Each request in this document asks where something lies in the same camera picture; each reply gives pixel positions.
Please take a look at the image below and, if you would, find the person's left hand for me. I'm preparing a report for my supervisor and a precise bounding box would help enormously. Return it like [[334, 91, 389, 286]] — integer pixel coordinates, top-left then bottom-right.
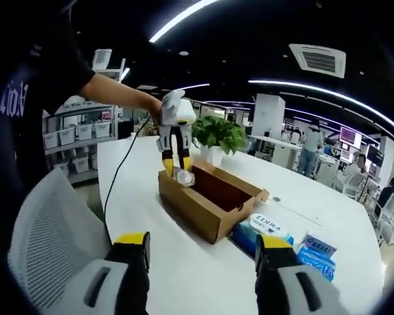
[[149, 98, 164, 125]]

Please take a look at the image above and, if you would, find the green potted plant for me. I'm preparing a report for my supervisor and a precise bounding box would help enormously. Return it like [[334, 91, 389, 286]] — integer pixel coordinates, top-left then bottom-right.
[[190, 115, 250, 167]]

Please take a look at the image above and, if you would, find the storage shelf with bins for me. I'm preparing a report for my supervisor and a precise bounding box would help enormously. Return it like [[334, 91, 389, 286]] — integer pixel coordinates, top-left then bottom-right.
[[42, 98, 125, 185]]

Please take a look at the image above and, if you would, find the blue wet wipes pack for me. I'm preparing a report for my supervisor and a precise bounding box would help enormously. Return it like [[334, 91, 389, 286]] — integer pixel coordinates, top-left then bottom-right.
[[232, 212, 296, 261]]

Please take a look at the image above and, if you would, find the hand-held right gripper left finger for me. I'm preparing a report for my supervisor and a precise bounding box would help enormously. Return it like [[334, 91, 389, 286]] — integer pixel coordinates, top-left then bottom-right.
[[52, 231, 151, 315]]

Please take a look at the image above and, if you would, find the small white bottle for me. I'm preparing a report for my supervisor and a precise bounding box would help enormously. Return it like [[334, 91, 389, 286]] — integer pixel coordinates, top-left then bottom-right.
[[175, 169, 197, 188]]

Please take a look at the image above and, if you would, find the white mesh office chair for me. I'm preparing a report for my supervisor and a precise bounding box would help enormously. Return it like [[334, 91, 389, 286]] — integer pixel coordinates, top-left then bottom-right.
[[7, 167, 115, 315]]

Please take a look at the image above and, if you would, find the long curved ceiling light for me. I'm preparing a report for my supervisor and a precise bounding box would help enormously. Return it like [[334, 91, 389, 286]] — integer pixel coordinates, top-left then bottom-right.
[[248, 78, 394, 138]]

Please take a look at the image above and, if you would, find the light blue tissue packet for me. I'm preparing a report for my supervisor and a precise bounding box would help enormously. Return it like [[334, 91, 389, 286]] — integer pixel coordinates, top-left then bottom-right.
[[296, 230, 338, 283]]

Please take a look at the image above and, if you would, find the white ventilated box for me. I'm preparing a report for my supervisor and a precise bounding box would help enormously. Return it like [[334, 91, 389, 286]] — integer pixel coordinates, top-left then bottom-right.
[[91, 48, 114, 72]]

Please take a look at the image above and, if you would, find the ceiling air conditioner vent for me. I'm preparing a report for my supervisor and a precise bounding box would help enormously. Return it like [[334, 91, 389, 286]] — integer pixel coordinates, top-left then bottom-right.
[[288, 43, 347, 79]]

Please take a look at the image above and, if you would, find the ceiling light strip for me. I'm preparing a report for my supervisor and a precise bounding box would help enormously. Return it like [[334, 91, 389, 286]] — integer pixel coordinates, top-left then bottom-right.
[[149, 0, 220, 43]]

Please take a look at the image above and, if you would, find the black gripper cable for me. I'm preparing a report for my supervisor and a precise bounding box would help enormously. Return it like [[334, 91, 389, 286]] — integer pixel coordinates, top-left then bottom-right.
[[103, 114, 152, 226]]

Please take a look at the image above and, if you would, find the white office counter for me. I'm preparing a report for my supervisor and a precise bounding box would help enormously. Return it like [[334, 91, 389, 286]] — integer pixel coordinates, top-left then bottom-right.
[[248, 134, 303, 171]]

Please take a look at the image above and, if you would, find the pink screen monitor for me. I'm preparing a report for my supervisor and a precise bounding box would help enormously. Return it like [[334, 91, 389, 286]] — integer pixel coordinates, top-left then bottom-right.
[[339, 127, 362, 149]]

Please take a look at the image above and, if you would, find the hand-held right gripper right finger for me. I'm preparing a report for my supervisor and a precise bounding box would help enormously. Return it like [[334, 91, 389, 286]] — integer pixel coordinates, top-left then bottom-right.
[[254, 234, 345, 315]]

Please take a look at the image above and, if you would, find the brown cardboard shoe box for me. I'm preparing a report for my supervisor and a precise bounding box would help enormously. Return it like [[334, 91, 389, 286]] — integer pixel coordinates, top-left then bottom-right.
[[158, 159, 271, 245]]

